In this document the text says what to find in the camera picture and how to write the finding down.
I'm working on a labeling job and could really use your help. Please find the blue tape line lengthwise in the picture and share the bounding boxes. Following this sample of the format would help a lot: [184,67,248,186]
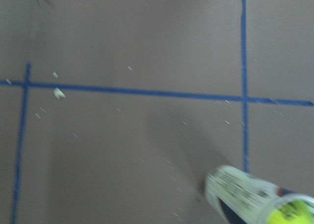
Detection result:
[241,0,249,172]

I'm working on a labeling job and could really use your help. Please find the blue tape line near ball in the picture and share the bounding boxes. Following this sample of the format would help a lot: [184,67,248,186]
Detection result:
[10,62,31,224]

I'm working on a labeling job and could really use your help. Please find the tennis ball can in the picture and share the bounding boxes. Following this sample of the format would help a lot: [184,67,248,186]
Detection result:
[204,165,314,224]

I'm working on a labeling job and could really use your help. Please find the blue tape line front crosswise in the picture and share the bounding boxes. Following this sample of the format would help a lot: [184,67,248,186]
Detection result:
[0,80,314,107]

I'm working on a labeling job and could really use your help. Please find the yellow tennis ball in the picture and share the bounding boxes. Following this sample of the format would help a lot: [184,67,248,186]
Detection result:
[266,200,314,224]

